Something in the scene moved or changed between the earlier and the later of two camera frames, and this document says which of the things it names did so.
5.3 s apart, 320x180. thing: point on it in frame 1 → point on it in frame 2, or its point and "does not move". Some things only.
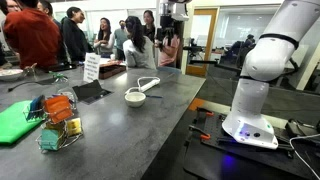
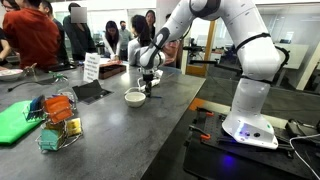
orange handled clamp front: x=203 y=136 does not move
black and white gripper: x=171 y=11 → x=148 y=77
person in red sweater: x=34 y=35 does not move
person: x=106 y=39 → x=112 y=39
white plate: x=10 y=74 does not move
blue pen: x=154 y=96 does not move
